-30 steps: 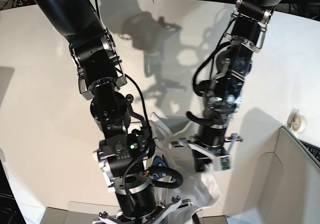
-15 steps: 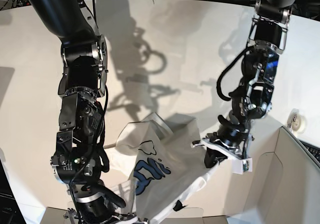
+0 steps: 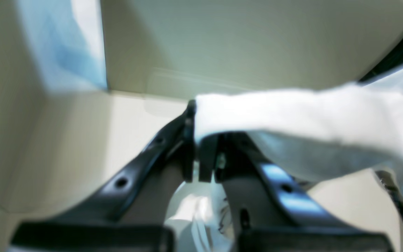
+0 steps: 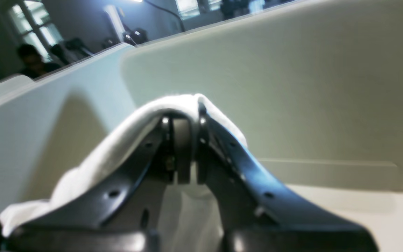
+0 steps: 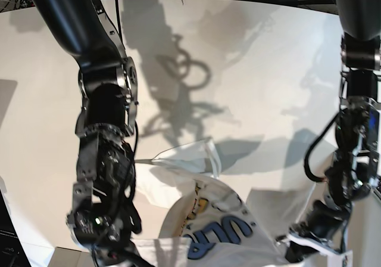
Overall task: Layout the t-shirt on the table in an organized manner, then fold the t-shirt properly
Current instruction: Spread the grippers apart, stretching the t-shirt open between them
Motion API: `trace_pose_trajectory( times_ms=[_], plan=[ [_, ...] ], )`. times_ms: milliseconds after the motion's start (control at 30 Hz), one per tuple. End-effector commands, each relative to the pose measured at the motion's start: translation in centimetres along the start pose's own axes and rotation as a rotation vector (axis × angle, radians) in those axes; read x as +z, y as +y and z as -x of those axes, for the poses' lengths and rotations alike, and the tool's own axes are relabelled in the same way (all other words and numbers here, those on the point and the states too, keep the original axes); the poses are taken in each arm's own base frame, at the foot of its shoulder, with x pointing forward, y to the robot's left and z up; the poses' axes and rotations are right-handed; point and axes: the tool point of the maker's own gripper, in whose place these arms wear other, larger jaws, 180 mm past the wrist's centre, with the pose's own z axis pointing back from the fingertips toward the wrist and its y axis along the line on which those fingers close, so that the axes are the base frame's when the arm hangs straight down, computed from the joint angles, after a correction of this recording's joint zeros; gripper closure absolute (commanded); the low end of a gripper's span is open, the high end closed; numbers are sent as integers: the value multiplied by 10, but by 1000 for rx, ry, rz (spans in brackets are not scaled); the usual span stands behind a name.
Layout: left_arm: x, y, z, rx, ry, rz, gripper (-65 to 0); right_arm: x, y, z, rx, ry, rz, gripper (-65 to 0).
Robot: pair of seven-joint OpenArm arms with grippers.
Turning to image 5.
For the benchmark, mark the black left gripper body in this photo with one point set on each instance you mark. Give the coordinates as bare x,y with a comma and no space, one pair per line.
322,223

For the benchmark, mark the white t-shirt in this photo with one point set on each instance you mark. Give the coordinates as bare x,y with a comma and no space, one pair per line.
208,223

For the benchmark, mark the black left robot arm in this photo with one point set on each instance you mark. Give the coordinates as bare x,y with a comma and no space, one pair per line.
353,173

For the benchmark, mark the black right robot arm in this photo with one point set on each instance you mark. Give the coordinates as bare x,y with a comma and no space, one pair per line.
103,217

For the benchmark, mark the beige cardboard box right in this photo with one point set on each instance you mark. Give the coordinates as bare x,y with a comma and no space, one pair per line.
363,231

